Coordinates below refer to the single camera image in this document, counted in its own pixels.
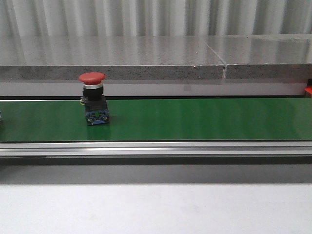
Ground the aluminium conveyor side rail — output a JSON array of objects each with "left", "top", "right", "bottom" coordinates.
[{"left": 0, "top": 141, "right": 312, "bottom": 159}]

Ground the red plastic part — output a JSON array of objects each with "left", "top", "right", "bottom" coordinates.
[{"left": 304, "top": 79, "right": 312, "bottom": 98}]

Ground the white curtain backdrop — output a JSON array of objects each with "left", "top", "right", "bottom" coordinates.
[{"left": 0, "top": 0, "right": 312, "bottom": 37}]

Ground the green conveyor belt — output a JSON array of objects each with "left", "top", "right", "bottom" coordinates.
[{"left": 0, "top": 98, "right": 312, "bottom": 142}]

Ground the grey stone slab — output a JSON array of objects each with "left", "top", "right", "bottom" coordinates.
[{"left": 0, "top": 34, "right": 312, "bottom": 84}]

